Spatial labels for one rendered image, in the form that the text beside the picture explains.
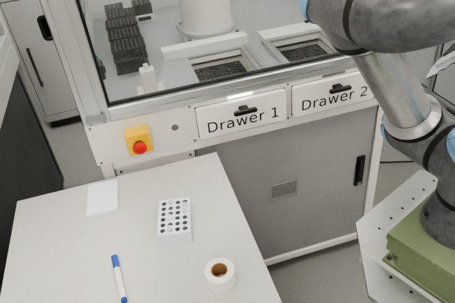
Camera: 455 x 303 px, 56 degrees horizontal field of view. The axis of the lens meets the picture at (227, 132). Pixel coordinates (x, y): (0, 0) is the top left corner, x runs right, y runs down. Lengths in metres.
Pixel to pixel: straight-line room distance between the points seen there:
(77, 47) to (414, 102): 0.81
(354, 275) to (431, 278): 0.99
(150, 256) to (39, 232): 0.34
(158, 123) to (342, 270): 1.11
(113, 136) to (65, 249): 0.34
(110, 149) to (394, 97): 0.84
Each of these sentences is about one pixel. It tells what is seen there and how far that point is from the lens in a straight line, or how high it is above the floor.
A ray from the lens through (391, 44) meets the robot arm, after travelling 0.62.
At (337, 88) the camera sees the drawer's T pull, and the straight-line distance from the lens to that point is 1.38.
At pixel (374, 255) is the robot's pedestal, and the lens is 1.10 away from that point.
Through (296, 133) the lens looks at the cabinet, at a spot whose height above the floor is 0.73.
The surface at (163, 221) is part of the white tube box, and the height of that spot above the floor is 0.79.
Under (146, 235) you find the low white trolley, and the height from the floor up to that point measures 0.76.
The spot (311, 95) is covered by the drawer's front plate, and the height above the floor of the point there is 0.89.
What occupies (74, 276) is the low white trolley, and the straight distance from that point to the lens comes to 1.15.
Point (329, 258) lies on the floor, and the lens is 2.04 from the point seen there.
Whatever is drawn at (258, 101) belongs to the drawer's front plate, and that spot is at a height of 0.91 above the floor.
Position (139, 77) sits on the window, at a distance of 1.23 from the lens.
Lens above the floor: 1.61
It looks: 36 degrees down
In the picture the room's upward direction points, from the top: 6 degrees counter-clockwise
